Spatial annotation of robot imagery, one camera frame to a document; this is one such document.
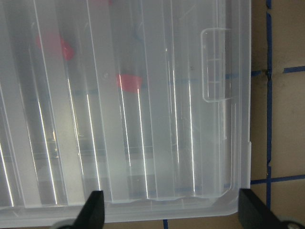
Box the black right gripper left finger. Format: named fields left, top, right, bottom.
left=72, top=191, right=105, bottom=229

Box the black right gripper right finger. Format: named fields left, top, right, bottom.
left=239, top=188, right=284, bottom=229

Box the clear plastic box lid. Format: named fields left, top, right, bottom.
left=0, top=0, right=251, bottom=228

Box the red block in box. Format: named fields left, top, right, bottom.
left=116, top=74, right=142, bottom=93
left=36, top=36, right=75, bottom=61

